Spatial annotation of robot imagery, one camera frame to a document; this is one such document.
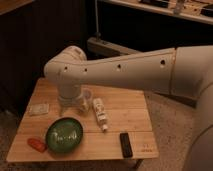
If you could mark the clear plastic packet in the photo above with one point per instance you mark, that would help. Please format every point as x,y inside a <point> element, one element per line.
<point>39,109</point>

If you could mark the black remote control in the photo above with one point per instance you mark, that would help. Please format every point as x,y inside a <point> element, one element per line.
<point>126,145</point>

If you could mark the small white cup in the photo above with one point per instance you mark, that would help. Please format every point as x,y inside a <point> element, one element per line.
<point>84,100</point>

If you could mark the grey metal shelf rail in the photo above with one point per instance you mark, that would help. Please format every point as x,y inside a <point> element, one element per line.
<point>101,49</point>

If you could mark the small wooden table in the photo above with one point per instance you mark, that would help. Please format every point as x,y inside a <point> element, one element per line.
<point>126,112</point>

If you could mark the white tube bottle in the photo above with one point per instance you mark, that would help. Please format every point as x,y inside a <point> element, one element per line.
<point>100,113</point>

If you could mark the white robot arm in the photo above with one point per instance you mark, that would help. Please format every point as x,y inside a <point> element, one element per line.
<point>182,71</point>

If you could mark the orange carrot toy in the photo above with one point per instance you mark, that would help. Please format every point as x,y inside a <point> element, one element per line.
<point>36,144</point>

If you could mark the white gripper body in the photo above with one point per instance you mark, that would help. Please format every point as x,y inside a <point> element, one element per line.
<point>68,96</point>

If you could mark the green ceramic bowl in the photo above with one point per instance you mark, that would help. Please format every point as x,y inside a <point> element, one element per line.
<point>64,135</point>

